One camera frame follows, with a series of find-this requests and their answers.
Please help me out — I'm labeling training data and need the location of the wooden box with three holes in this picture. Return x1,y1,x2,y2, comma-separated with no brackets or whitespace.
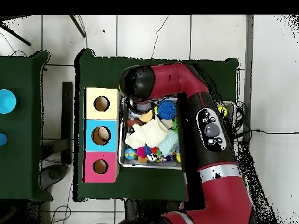
83,87,122,184

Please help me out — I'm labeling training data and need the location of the orange round disc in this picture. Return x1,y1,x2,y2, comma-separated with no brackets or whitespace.
139,110,154,123

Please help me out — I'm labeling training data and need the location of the yellow ball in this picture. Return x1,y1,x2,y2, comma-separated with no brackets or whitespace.
217,106,229,118

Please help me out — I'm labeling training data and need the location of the clear mesh bin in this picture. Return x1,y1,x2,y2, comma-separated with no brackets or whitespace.
119,95,236,171

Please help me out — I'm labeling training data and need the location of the black stand leg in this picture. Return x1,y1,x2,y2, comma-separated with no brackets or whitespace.
69,15,88,38
0,20,33,47

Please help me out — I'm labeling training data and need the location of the blue round bowl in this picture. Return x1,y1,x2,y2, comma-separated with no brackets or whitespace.
0,89,18,115

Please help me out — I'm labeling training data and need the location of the dark grey stand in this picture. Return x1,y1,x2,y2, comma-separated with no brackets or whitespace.
41,81,74,192

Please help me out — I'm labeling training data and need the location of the small brown football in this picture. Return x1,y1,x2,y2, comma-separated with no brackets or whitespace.
126,118,142,128

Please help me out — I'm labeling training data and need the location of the black floor cable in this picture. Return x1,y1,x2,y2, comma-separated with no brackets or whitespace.
235,127,299,141

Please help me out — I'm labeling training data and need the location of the small globe ball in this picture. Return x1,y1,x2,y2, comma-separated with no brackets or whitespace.
124,147,138,160

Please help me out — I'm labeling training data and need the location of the dark green side table cloth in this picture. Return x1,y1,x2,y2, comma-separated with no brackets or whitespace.
0,50,51,202

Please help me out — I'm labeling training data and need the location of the blue spiky ball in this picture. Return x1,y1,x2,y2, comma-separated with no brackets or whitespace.
157,100,178,121

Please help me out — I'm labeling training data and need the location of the pale yellow knitted cloth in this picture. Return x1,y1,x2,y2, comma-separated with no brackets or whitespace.
124,118,168,150

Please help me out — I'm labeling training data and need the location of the mint green knitted cloth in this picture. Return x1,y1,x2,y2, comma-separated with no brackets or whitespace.
158,129,179,156

